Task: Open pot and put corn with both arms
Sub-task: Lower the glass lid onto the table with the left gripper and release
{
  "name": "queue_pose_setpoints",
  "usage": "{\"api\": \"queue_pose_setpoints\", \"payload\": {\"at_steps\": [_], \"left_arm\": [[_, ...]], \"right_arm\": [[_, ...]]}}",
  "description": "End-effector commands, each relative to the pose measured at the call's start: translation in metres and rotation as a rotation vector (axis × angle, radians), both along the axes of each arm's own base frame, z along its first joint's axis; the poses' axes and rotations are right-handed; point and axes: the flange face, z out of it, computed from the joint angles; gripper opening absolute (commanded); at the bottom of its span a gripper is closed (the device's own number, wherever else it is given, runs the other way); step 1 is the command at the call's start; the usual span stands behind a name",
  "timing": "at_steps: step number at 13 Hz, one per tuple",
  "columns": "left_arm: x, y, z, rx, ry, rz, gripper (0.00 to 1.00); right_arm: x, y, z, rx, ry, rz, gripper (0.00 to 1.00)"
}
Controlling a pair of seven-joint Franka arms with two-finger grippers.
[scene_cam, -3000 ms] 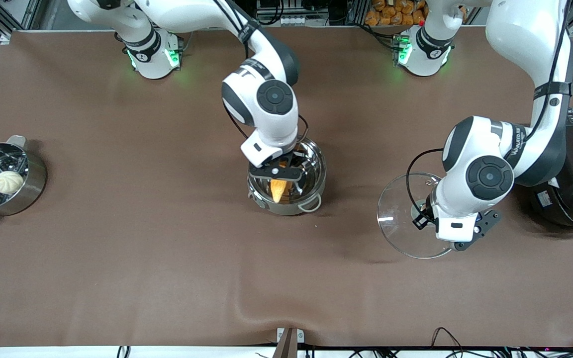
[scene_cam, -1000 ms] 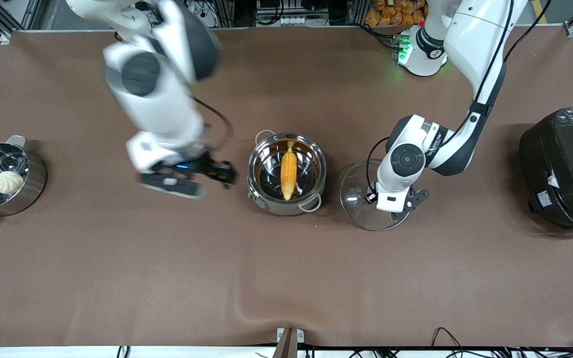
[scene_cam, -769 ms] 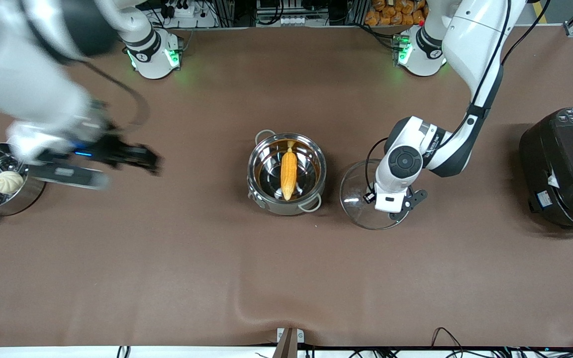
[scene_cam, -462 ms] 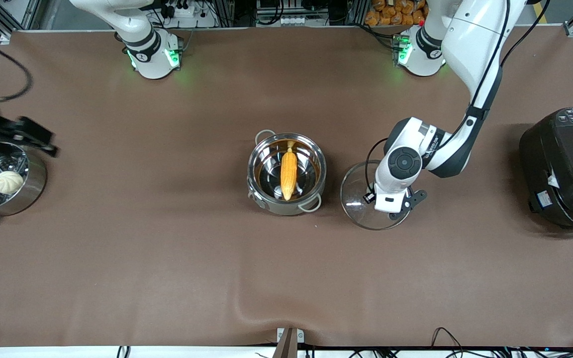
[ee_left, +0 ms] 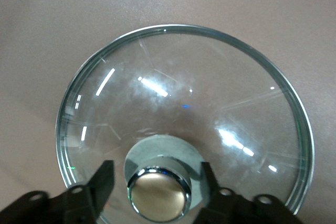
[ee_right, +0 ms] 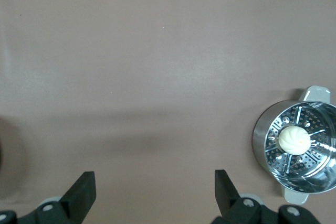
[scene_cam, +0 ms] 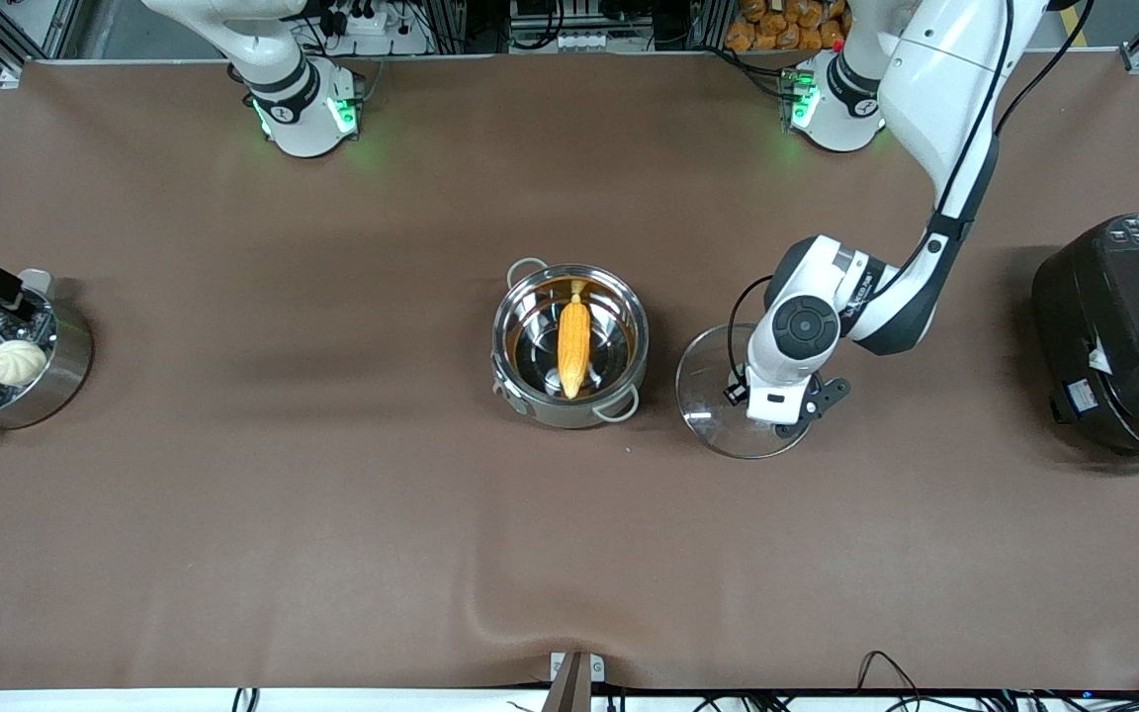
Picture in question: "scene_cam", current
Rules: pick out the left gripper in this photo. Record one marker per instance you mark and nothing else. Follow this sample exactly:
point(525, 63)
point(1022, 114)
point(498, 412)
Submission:
point(731, 395)

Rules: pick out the glass pot lid with knob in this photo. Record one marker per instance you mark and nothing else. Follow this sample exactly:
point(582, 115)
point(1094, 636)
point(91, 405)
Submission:
point(708, 396)

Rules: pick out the yellow corn cob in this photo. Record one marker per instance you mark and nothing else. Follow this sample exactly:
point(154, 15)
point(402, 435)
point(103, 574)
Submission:
point(574, 341)

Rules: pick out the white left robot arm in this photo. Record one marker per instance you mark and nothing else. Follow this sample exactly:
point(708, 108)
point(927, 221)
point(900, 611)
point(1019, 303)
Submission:
point(935, 89)

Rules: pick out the stainless steel steamer pot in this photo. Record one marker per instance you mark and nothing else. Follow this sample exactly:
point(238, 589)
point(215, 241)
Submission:
point(65, 366)

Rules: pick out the white steamed bun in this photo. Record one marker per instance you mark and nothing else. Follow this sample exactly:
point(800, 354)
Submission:
point(17, 363)

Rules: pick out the black rice cooker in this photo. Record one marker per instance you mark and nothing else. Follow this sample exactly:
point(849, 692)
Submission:
point(1123, 336)

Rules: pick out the bag of orange breads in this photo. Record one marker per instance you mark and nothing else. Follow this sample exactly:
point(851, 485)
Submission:
point(777, 25)

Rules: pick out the brown table cloth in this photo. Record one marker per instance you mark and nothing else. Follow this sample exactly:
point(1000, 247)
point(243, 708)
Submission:
point(332, 514)

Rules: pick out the white power strip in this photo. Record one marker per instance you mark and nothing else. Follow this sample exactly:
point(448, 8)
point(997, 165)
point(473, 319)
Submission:
point(362, 24)

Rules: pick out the metal table edge bracket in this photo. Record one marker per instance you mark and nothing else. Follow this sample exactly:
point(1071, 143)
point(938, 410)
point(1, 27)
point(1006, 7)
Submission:
point(577, 682)

